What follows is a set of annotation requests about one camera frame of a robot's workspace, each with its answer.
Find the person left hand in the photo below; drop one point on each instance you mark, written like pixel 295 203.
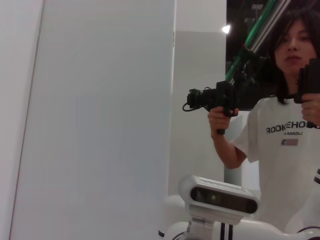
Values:
pixel 312 112

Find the person right hand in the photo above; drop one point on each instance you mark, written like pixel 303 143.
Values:
pixel 217 120

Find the black handheld teleoperation controller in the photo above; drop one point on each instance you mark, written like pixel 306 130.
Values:
pixel 308 80
pixel 220 96

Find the person right forearm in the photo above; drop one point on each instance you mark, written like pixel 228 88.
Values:
pixel 227 155

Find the person in white t-shirt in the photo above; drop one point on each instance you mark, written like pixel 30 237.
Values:
pixel 280 162

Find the bright ceiling lamp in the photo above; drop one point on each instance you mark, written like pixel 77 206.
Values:
pixel 226 28

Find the green pole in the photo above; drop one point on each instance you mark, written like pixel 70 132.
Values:
pixel 253 32

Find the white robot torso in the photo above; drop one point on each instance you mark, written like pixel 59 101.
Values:
pixel 175 217

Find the grey round post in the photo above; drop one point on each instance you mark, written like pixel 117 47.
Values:
pixel 232 177

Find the black rig mount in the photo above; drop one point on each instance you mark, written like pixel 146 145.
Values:
pixel 252 66

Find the silver robot head camera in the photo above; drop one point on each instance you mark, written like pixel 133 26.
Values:
pixel 220 197

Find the grey aluminium rail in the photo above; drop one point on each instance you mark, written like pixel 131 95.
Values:
pixel 270 23

